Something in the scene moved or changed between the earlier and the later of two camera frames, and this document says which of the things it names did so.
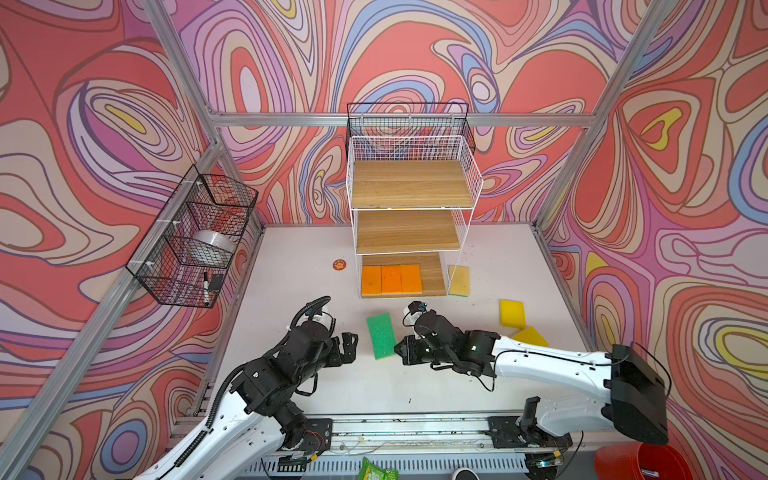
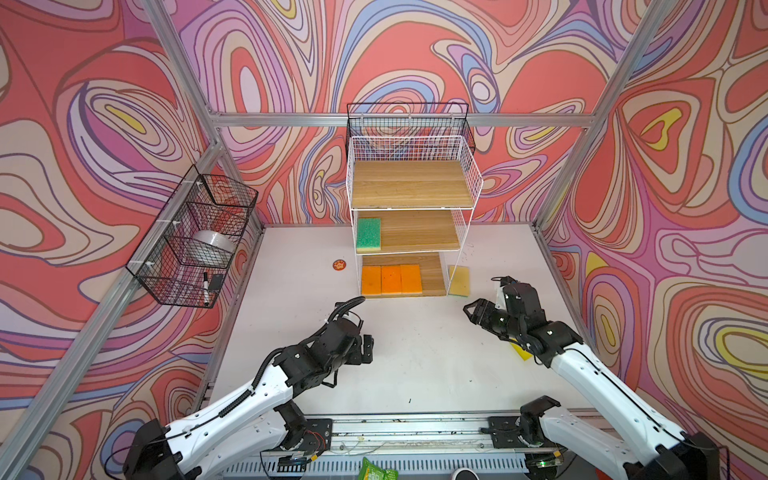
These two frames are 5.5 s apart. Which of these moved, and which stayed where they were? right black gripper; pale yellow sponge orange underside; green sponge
Moved: green sponge; right black gripper
Stayed: pale yellow sponge orange underside
